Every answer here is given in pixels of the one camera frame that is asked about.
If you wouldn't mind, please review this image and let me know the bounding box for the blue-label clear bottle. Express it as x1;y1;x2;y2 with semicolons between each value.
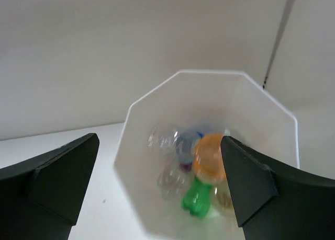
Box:
175;124;211;165

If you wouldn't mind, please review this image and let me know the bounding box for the orange sea-buckthorn juice bottle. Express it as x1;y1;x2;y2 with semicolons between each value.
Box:
193;133;227;185

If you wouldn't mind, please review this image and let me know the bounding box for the green plastic bottle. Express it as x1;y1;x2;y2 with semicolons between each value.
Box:
181;176;213;219

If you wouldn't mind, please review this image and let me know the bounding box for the black-label clear bottle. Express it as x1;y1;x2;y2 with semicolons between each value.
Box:
157;164;192;200

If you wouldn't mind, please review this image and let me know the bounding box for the white translucent bin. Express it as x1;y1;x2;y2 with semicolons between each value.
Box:
115;70;300;239

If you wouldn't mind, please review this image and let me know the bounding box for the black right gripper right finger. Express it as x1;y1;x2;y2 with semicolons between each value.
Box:
220;136;334;239

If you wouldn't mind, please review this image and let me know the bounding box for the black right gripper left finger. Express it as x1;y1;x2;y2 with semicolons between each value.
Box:
1;133;99;239

